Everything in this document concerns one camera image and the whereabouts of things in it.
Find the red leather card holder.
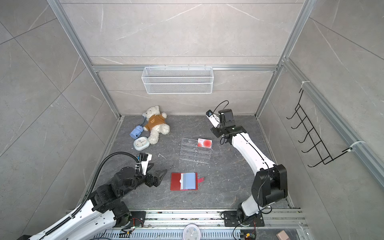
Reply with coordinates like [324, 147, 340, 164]
[170, 172, 205, 191]

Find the clear acrylic card stand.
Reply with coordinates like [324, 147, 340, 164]
[180, 138, 213, 164]

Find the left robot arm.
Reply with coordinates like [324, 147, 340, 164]
[19, 167, 167, 240]

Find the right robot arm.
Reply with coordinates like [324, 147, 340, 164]
[206, 109, 288, 227]

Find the light blue alarm clock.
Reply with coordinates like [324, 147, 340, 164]
[134, 137, 150, 151]

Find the blue small bottle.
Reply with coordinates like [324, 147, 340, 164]
[130, 125, 144, 140]

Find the white teddy bear orange shirt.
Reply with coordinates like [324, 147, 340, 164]
[144, 106, 170, 145]

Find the white round clock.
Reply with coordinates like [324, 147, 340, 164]
[183, 224, 202, 240]

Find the pink block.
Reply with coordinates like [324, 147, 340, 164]
[276, 231, 291, 240]

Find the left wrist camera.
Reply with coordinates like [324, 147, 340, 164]
[138, 153, 153, 176]

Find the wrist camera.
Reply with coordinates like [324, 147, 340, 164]
[138, 153, 153, 176]
[206, 110, 220, 128]

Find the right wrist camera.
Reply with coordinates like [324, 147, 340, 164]
[206, 110, 220, 128]

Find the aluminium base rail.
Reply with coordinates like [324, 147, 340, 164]
[56, 209, 310, 240]

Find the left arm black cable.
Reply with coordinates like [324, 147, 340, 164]
[44, 151, 140, 238]

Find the white wire mesh basket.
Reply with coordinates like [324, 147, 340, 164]
[142, 67, 214, 95]

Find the black wire hook rack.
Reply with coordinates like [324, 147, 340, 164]
[286, 89, 353, 168]

